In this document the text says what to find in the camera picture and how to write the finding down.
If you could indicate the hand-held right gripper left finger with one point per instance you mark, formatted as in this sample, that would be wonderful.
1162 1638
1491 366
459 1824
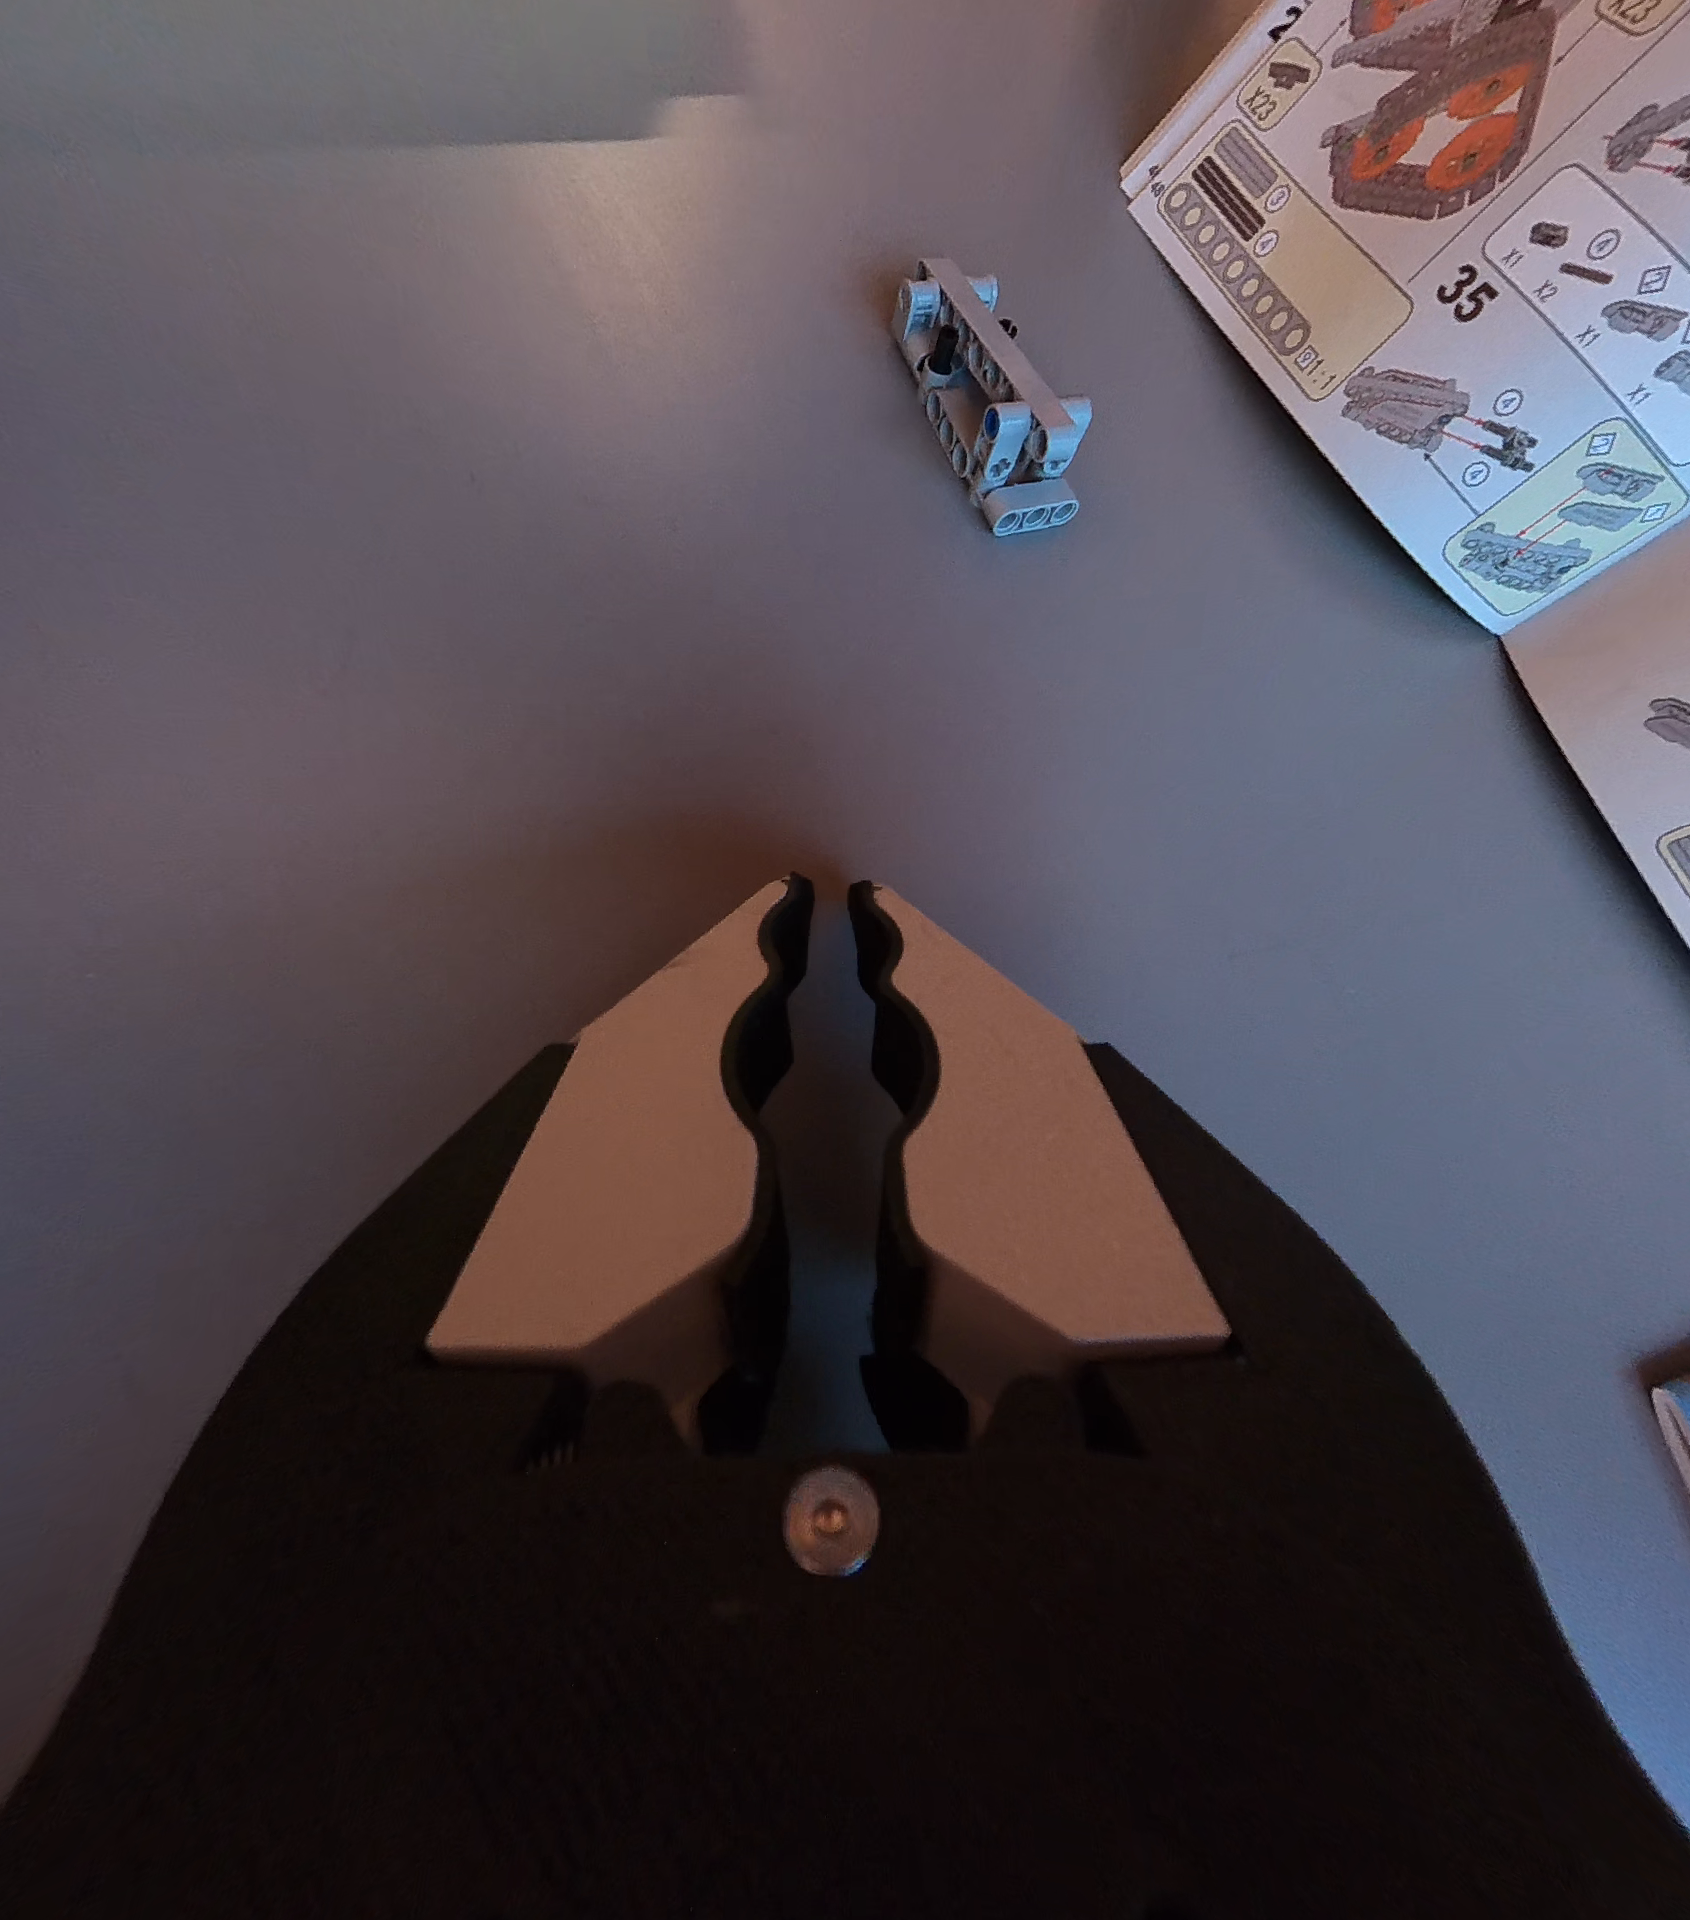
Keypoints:
591 1200

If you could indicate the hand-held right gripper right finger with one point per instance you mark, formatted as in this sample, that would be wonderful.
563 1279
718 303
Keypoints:
1055 1200

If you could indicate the grey building brick assembly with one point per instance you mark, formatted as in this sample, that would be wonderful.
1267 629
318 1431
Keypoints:
988 398

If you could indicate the building instruction booklet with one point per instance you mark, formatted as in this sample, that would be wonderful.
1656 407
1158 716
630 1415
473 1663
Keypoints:
1565 301

